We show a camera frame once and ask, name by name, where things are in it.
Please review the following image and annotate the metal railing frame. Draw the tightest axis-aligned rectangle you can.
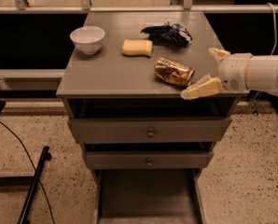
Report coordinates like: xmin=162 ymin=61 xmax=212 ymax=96
xmin=0 ymin=0 xmax=278 ymax=91

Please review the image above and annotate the yellow sponge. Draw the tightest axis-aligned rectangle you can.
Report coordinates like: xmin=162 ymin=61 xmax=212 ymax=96
xmin=122 ymin=39 xmax=153 ymax=57

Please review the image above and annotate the blue crumpled chip bag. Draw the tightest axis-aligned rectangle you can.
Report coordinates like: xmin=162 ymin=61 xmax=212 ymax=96
xmin=141 ymin=22 xmax=193 ymax=47

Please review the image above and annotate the grey top drawer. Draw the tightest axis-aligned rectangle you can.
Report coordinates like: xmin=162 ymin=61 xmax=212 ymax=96
xmin=68 ymin=118 xmax=231 ymax=144

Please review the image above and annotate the grey wooden drawer cabinet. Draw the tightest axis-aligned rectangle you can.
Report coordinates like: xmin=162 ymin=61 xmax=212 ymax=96
xmin=56 ymin=10 xmax=250 ymax=224

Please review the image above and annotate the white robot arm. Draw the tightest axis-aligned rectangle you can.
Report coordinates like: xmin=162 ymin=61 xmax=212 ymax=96
xmin=181 ymin=48 xmax=278 ymax=100

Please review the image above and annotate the grey middle drawer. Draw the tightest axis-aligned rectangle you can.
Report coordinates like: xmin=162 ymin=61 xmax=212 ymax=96
xmin=85 ymin=151 xmax=214 ymax=170

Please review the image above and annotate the grey open bottom drawer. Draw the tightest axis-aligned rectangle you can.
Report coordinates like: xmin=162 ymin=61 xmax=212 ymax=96
xmin=92 ymin=169 xmax=207 ymax=224

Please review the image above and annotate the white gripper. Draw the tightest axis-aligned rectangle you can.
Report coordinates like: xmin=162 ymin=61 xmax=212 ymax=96
xmin=181 ymin=48 xmax=253 ymax=100

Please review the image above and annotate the white bowl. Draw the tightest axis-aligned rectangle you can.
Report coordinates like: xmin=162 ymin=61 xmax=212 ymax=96
xmin=70 ymin=26 xmax=105 ymax=55

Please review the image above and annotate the black stand leg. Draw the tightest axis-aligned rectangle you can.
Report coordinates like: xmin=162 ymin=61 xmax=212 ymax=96
xmin=17 ymin=146 xmax=51 ymax=224

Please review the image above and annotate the black cable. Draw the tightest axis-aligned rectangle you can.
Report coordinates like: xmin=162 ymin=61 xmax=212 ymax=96
xmin=0 ymin=118 xmax=57 ymax=224

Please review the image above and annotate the white cable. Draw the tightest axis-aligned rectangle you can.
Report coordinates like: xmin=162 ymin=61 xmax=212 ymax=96
xmin=265 ymin=2 xmax=278 ymax=56

